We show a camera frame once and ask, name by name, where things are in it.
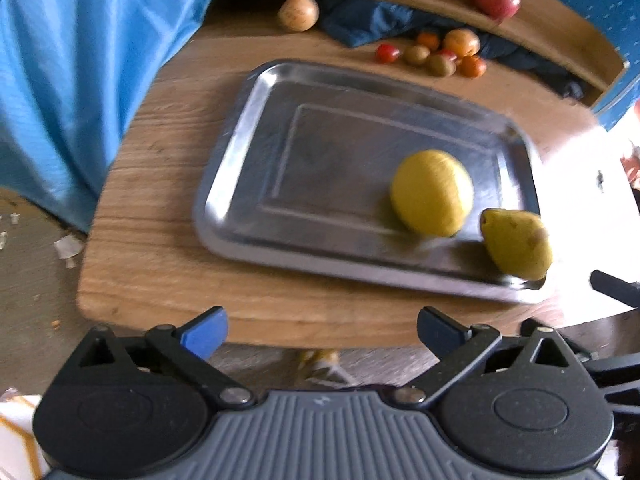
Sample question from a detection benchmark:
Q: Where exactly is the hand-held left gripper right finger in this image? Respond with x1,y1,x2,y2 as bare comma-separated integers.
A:
392,306,586,409

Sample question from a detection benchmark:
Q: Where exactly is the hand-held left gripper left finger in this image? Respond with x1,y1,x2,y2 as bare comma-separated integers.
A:
62,306,257,409

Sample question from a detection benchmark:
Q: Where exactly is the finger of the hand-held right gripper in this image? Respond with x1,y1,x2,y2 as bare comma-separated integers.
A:
520,317,640,413
589,269,640,309

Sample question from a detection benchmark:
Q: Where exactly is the yellow green pear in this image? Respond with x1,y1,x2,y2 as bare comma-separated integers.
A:
480,208,554,281

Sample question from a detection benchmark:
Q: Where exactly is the yellow lemon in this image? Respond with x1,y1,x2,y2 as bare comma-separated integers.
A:
390,149,475,237

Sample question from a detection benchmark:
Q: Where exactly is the metal tray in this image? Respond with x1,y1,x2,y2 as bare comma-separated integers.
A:
192,59,547,306

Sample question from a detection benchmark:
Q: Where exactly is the white yellow shoe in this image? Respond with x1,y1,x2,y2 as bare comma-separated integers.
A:
295,349,362,391

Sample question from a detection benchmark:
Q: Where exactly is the pink cloth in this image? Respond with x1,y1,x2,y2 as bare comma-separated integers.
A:
620,140,640,191

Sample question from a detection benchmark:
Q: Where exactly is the white paper scrap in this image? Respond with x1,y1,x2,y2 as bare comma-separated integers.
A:
53,233,84,269

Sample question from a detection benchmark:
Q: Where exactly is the white yellow patterned cloth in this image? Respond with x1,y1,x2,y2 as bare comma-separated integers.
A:
0,394,51,480

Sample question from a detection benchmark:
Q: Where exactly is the wooden shelf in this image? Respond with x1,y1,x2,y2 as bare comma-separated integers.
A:
215,0,632,109

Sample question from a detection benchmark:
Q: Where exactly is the light blue cloth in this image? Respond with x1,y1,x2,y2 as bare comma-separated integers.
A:
0,0,226,234

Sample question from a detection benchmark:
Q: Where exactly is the dark blue cloth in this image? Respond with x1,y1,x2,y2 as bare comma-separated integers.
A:
317,0,586,101

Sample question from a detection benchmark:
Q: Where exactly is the round tan fruit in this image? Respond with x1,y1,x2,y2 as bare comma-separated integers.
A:
277,0,320,32

